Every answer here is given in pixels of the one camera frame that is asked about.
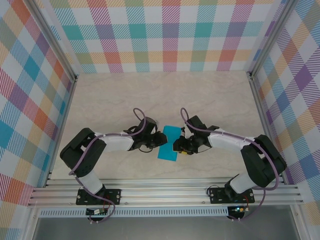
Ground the grey metal panel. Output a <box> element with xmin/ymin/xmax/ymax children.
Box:
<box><xmin>32</xmin><ymin>216</ymin><xmax>301</xmax><ymax>240</ymax></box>

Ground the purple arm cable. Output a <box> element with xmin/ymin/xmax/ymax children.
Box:
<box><xmin>68</xmin><ymin>107</ymin><xmax>147</xmax><ymax>225</ymax></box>
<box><xmin>179</xmin><ymin>107</ymin><xmax>280</xmax><ymax>223</ymax></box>

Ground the aluminium table side rail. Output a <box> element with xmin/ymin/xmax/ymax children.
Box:
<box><xmin>44</xmin><ymin>77</ymin><xmax>79</xmax><ymax>187</ymax></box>
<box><xmin>247</xmin><ymin>71</ymin><xmax>288</xmax><ymax>186</ymax></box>

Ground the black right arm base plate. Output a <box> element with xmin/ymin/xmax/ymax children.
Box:
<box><xmin>209</xmin><ymin>187</ymin><xmax>255</xmax><ymax>205</ymax></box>

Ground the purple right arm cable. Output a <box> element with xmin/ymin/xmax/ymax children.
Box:
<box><xmin>179</xmin><ymin>107</ymin><xmax>280</xmax><ymax>223</ymax></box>

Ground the blue paper sheet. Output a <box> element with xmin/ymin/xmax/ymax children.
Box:
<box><xmin>157</xmin><ymin>124</ymin><xmax>182</xmax><ymax>162</ymax></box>

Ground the perforated white cable tray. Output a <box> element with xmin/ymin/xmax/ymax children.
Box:
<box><xmin>38</xmin><ymin>209</ymin><xmax>230</xmax><ymax>218</ymax></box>

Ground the aluminium slotted mounting rail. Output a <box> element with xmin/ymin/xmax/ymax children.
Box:
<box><xmin>27</xmin><ymin>177</ymin><xmax>305</xmax><ymax>207</ymax></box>

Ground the aluminium frame post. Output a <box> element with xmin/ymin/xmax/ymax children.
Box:
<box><xmin>246</xmin><ymin>0</ymin><xmax>301</xmax><ymax>78</ymax></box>
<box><xmin>24</xmin><ymin>0</ymin><xmax>79</xmax><ymax>82</ymax></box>

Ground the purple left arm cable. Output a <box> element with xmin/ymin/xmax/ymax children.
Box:
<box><xmin>68</xmin><ymin>107</ymin><xmax>147</xmax><ymax>225</ymax></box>

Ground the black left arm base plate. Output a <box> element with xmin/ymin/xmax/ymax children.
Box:
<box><xmin>76</xmin><ymin>188</ymin><xmax>123</xmax><ymax>206</ymax></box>

